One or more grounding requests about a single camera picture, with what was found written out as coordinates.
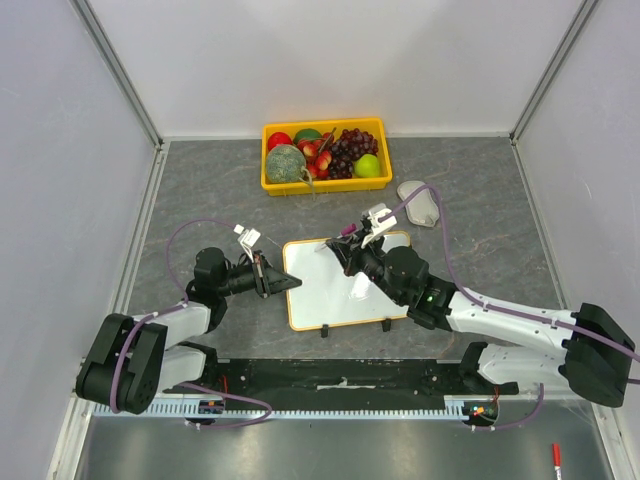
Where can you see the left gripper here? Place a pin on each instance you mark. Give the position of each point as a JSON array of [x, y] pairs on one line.
[[268, 281]]

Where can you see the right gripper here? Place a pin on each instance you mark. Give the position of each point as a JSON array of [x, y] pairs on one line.
[[351, 252]]

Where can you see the white marker with magenta cap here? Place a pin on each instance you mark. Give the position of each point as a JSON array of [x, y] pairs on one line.
[[344, 233]]

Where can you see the yellow framed whiteboard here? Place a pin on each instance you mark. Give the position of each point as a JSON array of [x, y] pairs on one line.
[[327, 297]]

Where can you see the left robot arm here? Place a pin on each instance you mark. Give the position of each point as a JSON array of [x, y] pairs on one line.
[[132, 358]]

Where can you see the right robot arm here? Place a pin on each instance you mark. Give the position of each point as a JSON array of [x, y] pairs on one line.
[[585, 350]]

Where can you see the green pear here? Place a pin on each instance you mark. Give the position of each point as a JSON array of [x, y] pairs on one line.
[[367, 166]]

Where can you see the grey round eraser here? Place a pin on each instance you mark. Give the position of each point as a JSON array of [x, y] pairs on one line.
[[418, 203]]

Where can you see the red yellow cherry bunch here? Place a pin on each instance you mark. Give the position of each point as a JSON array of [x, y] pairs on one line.
[[318, 156]]

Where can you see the dark purple grape bunch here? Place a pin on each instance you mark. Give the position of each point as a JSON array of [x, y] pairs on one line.
[[347, 150]]

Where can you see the green netted melon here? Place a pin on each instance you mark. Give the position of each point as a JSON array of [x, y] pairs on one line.
[[285, 164]]

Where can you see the green orange mango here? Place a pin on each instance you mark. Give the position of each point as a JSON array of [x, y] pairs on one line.
[[306, 135]]

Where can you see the yellow plastic bin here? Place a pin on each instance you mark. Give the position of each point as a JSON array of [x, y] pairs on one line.
[[373, 125]]

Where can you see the red apple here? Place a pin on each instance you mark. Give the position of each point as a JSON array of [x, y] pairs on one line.
[[277, 139]]

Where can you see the red marker pen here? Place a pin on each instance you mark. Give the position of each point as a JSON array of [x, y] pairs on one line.
[[557, 462]]

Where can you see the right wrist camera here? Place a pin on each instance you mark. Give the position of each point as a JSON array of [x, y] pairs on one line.
[[376, 221]]

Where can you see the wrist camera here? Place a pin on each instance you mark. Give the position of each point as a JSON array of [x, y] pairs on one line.
[[376, 221], [247, 238]]

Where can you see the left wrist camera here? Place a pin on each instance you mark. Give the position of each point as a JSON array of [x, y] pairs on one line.
[[247, 238]]

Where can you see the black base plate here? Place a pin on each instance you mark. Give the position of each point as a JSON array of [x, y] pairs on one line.
[[349, 384]]

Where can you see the slotted cable duct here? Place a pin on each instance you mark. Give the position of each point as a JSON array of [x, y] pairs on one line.
[[212, 407]]

